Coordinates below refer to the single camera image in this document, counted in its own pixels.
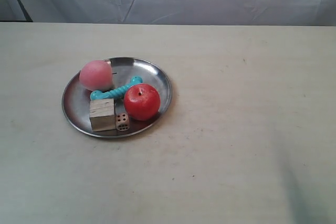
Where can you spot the round metal plate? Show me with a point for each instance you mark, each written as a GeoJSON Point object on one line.
{"type": "Point", "coordinates": [75, 99]}

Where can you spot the red apple toy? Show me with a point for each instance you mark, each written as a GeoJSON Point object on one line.
{"type": "Point", "coordinates": [142, 102]}

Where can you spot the teal bone toy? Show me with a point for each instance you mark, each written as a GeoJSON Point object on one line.
{"type": "Point", "coordinates": [117, 93]}

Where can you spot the small wooden die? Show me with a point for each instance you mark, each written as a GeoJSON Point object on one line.
{"type": "Point", "coordinates": [122, 122]}

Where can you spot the wooden cube block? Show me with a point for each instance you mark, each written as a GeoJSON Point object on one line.
{"type": "Point", "coordinates": [102, 115]}

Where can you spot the pink peach toy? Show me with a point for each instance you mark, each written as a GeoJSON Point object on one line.
{"type": "Point", "coordinates": [96, 75]}

